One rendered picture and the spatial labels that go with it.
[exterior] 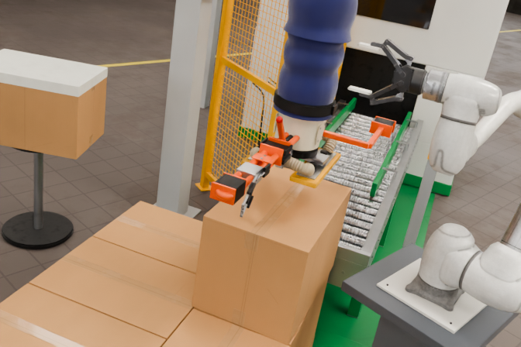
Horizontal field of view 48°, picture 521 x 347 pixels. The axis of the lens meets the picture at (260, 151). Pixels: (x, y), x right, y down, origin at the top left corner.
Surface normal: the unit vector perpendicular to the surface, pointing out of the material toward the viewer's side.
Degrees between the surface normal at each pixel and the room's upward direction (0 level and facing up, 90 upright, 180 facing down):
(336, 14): 99
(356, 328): 0
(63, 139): 90
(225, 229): 90
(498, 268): 63
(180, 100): 90
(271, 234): 0
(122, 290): 0
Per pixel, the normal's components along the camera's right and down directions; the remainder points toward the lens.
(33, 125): -0.11, 0.37
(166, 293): 0.15, -0.91
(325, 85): 0.51, 0.18
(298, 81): -0.50, -0.01
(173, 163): -0.35, 0.32
